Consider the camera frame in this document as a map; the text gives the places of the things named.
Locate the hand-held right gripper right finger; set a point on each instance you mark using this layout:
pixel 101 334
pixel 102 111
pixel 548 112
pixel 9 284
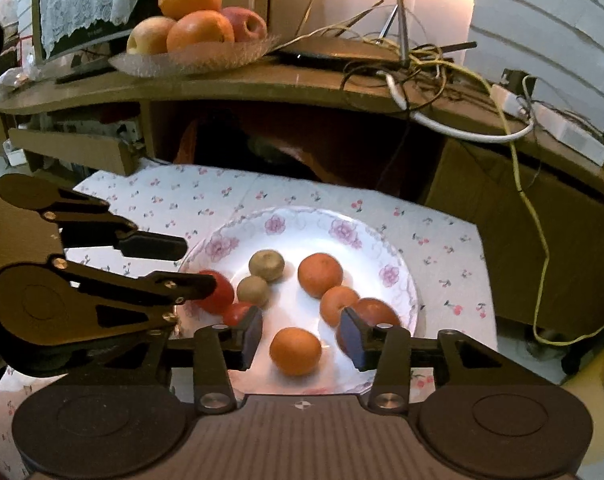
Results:
pixel 352 340

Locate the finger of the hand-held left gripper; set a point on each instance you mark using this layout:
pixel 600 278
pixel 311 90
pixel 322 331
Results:
pixel 182 285
pixel 152 246

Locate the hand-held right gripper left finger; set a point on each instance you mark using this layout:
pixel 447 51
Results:
pixel 252 337

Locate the red tomato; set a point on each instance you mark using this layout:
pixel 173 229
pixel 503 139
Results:
pixel 236 313
pixel 219 296

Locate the dark red apple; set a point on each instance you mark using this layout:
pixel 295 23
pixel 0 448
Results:
pixel 377 312

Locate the small orange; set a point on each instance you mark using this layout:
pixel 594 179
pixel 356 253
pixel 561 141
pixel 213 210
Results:
pixel 338 304
pixel 320 275
pixel 295 351

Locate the brown kiwi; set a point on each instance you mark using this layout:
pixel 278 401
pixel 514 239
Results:
pixel 266 265
pixel 252 290

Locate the white floral plate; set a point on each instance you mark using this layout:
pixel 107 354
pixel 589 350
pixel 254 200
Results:
pixel 302 230

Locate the cherry print tablecloth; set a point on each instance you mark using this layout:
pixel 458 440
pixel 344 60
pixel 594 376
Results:
pixel 432 260

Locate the glass fruit bowl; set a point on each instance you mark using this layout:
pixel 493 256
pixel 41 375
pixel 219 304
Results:
pixel 192 60

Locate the yellow apple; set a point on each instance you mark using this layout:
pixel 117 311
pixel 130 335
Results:
pixel 149 35

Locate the flat screen television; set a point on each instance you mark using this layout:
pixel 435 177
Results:
pixel 82 40

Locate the wooden television cabinet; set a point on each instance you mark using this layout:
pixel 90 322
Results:
pixel 332 110

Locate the black router with antennas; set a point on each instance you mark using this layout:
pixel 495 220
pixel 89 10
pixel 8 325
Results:
pixel 327 52

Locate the white power strip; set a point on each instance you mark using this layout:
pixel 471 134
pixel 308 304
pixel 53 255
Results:
pixel 557 120

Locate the black plug adapter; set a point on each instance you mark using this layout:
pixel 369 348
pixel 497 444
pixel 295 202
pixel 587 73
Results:
pixel 517 82

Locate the white ribbed panel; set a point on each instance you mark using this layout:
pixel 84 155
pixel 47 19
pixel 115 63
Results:
pixel 547 25

